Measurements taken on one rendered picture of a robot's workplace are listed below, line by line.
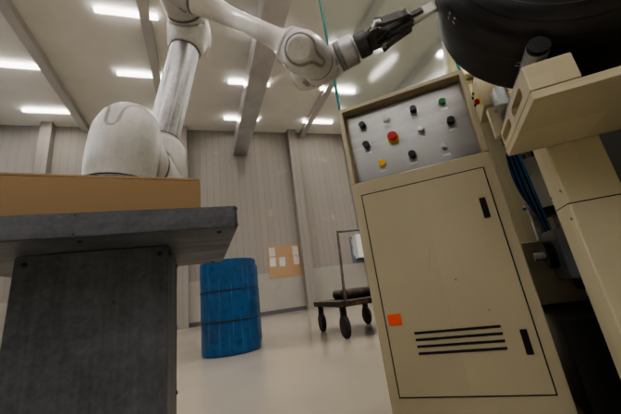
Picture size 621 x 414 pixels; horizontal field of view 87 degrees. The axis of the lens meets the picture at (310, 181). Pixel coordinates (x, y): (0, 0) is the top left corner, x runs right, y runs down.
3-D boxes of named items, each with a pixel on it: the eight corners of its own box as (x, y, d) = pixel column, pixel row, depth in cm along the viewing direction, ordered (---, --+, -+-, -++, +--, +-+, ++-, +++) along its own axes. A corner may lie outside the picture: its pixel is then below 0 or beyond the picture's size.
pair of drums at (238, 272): (257, 337, 457) (252, 266, 489) (283, 346, 343) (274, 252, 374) (196, 348, 427) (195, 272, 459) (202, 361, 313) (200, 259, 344)
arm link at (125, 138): (61, 174, 70) (79, 90, 78) (104, 200, 87) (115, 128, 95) (140, 170, 72) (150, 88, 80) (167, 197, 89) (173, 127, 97)
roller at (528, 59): (512, 127, 98) (500, 116, 100) (525, 116, 97) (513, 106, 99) (538, 58, 67) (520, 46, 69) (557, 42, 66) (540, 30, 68)
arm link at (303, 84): (347, 77, 104) (341, 69, 92) (305, 98, 109) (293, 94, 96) (334, 44, 104) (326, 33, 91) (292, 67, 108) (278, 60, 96)
